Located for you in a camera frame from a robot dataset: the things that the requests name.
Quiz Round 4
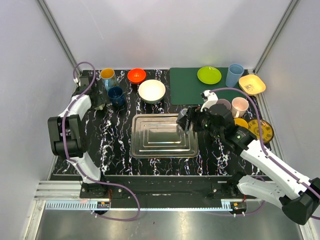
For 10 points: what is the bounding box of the yellow square dish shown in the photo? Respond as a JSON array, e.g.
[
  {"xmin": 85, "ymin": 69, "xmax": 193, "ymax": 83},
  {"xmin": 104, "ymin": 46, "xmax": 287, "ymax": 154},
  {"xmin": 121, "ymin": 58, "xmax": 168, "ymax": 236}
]
[{"xmin": 238, "ymin": 74, "xmax": 266, "ymax": 96}]

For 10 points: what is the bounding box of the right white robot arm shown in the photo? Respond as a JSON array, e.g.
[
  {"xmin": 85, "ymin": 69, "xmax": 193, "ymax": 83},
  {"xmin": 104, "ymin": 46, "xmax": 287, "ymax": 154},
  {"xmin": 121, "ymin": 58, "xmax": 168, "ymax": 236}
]
[{"xmin": 176, "ymin": 104, "xmax": 320, "ymax": 225}]

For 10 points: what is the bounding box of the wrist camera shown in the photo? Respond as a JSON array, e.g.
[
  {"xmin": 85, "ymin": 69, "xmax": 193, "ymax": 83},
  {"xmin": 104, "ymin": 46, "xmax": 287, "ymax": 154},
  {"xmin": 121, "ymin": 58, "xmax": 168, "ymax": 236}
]
[
  {"xmin": 78, "ymin": 75, "xmax": 91, "ymax": 88},
  {"xmin": 200, "ymin": 90, "xmax": 218, "ymax": 112}
]

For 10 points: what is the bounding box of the grey-blue ceramic mug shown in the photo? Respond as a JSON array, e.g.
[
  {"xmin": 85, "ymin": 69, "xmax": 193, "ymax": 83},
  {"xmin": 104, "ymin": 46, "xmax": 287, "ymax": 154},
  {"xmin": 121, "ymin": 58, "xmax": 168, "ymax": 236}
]
[{"xmin": 177, "ymin": 108, "xmax": 188, "ymax": 121}]

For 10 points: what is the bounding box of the lime green plate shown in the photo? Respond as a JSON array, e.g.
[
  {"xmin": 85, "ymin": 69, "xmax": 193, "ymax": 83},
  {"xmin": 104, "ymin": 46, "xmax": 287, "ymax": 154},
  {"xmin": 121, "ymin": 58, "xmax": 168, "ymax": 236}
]
[{"xmin": 197, "ymin": 66, "xmax": 222, "ymax": 85}]

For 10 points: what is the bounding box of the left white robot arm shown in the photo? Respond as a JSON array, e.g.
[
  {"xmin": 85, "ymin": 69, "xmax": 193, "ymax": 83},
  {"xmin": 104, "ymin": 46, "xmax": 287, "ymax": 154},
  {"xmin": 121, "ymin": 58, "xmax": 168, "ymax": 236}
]
[{"xmin": 47, "ymin": 72, "xmax": 110, "ymax": 199}]

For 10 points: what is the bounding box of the orange red bowl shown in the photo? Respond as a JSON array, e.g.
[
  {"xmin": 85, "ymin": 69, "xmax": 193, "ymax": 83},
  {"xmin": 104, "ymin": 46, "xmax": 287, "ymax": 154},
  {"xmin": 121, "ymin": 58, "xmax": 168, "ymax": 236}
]
[{"xmin": 127, "ymin": 68, "xmax": 147, "ymax": 84}]

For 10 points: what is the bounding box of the pink mug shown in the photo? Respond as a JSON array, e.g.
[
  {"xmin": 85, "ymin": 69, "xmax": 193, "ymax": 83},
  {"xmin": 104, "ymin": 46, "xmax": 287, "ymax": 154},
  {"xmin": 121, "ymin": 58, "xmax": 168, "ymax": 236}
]
[{"xmin": 231, "ymin": 97, "xmax": 249, "ymax": 119}]

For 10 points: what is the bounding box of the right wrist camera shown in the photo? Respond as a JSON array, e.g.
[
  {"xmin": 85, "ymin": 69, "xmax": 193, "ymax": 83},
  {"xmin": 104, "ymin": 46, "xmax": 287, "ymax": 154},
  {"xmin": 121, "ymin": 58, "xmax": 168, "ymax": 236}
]
[{"xmin": 200, "ymin": 90, "xmax": 218, "ymax": 112}]

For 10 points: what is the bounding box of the blue mug yellow inside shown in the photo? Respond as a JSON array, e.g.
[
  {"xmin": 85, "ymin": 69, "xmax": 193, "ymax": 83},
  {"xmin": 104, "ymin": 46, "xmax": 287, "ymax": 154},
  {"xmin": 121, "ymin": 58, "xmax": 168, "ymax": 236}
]
[{"xmin": 100, "ymin": 68, "xmax": 118, "ymax": 91}]

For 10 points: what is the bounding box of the translucent purple cup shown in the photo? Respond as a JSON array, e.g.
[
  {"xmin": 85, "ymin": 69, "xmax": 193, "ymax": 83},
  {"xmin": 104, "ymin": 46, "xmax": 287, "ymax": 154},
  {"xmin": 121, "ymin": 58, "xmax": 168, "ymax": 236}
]
[{"xmin": 216, "ymin": 99, "xmax": 232, "ymax": 110}]

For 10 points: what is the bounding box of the small yellow bowl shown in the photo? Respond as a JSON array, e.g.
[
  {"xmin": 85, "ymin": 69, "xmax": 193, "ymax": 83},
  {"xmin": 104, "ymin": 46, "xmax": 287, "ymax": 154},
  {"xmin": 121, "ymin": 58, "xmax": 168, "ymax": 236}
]
[{"xmin": 234, "ymin": 118, "xmax": 249, "ymax": 130}]

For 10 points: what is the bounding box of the silver metal tray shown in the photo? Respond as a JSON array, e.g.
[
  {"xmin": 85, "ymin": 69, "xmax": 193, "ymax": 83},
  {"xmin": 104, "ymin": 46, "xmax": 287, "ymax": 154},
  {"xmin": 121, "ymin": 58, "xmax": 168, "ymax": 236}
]
[{"xmin": 130, "ymin": 113, "xmax": 199, "ymax": 159}]

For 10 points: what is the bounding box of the black gold patterned plate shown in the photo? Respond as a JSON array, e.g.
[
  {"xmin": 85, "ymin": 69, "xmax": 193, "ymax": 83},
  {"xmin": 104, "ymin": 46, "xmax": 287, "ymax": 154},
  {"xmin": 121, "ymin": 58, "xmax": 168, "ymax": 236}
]
[{"xmin": 248, "ymin": 119, "xmax": 274, "ymax": 144}]

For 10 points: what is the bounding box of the white ceramic bowl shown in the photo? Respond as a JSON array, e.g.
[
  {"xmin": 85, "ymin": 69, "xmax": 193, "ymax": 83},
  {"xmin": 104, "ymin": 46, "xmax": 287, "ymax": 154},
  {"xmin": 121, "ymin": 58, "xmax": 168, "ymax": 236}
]
[{"xmin": 138, "ymin": 79, "xmax": 166, "ymax": 104}]

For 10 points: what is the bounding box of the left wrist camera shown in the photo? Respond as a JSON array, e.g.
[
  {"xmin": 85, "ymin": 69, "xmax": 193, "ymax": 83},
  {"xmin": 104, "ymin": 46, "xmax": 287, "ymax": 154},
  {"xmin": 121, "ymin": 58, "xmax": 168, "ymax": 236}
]
[{"xmin": 78, "ymin": 75, "xmax": 91, "ymax": 88}]

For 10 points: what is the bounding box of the light green mug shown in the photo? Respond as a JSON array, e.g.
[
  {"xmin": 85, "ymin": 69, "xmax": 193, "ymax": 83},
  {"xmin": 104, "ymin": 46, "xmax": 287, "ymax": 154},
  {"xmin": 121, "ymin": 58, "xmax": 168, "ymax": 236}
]
[{"xmin": 96, "ymin": 104, "xmax": 105, "ymax": 111}]

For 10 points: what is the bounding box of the dark green mat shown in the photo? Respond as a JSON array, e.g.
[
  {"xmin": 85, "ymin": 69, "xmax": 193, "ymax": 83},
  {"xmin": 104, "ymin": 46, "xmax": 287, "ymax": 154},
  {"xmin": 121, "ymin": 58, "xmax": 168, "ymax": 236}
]
[{"xmin": 169, "ymin": 66, "xmax": 248, "ymax": 106}]

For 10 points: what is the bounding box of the dark blue mug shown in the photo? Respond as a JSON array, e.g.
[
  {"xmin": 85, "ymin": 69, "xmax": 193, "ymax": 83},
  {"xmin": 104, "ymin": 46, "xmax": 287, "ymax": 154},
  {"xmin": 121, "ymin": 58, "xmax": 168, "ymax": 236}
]
[{"xmin": 107, "ymin": 86, "xmax": 125, "ymax": 107}]

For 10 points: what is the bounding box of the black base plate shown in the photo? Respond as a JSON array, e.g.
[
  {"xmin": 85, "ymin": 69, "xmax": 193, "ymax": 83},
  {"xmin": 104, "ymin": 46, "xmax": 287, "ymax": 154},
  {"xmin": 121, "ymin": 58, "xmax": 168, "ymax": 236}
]
[{"xmin": 79, "ymin": 175, "xmax": 244, "ymax": 209}]

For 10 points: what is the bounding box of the light blue tumbler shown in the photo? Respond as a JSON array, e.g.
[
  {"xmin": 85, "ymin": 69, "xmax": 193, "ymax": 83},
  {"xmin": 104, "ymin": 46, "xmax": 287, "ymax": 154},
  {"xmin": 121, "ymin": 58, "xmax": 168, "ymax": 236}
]
[{"xmin": 225, "ymin": 63, "xmax": 245, "ymax": 88}]

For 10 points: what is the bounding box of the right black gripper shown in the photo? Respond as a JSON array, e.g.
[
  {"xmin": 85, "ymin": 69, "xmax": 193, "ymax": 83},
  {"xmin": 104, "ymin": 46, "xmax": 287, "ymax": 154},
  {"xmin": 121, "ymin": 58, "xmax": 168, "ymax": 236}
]
[{"xmin": 176, "ymin": 105, "xmax": 223, "ymax": 138}]

